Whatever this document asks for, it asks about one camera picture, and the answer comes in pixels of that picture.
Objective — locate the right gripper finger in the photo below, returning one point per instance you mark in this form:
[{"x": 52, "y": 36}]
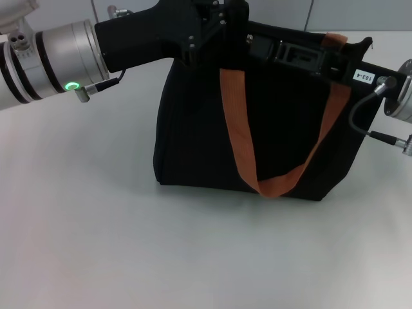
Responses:
[
  {"x": 299, "y": 49},
  {"x": 299, "y": 62}
]

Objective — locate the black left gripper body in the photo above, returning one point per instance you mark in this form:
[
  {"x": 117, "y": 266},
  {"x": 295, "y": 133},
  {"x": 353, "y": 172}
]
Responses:
[{"x": 145, "y": 35}]

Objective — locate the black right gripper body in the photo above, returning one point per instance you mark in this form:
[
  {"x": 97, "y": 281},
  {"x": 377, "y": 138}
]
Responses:
[{"x": 363, "y": 76}]

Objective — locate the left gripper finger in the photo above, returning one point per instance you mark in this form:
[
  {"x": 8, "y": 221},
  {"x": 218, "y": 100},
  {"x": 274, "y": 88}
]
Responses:
[
  {"x": 236, "y": 38},
  {"x": 210, "y": 3}
]

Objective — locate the silver zipper pull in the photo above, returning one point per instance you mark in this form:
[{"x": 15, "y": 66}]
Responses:
[{"x": 249, "y": 38}]

